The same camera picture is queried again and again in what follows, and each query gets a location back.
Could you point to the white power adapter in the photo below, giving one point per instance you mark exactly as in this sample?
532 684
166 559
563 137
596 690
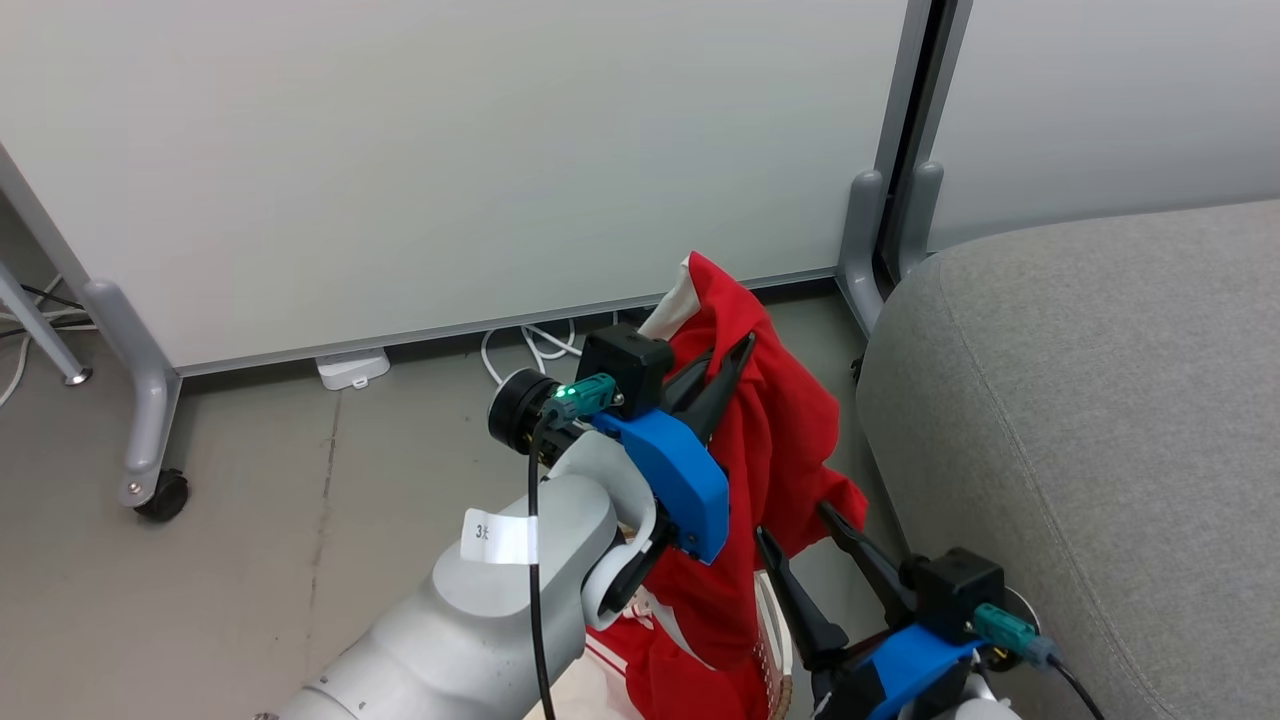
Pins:
352 368

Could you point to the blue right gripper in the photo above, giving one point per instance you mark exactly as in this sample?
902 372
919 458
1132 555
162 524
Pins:
900 670

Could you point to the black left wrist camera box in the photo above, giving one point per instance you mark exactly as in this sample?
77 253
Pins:
625 365

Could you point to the grey fabric sofa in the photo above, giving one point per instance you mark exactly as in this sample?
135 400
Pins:
1090 460

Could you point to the white perforated laundry basket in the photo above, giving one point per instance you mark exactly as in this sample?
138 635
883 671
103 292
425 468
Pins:
776 650

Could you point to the green right camera connector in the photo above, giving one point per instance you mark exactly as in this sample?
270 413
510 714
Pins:
1010 632

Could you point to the red garment with white band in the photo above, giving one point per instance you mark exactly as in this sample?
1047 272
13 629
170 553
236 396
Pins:
780 440

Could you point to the green camera connector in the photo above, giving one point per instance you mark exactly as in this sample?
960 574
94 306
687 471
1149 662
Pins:
1010 632
585 397

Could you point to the grey metal table leg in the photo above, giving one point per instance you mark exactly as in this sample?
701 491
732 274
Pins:
40 335

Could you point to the white partition panel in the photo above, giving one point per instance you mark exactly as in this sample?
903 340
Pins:
1110 100
450 150

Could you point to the grey partition foot with caster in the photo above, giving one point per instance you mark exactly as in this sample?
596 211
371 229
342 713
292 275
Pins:
150 400

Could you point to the green left camera connector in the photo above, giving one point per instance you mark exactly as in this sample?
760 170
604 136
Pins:
585 397

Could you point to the red white striped garment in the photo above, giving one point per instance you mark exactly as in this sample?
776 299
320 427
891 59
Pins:
690 690

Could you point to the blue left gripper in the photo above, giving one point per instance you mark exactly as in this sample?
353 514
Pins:
680 480

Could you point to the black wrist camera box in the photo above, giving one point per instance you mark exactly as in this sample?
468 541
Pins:
625 365
958 595

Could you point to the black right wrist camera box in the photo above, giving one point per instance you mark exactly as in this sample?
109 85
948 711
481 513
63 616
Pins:
958 595

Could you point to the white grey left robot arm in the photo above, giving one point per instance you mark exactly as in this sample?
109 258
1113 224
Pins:
480 630

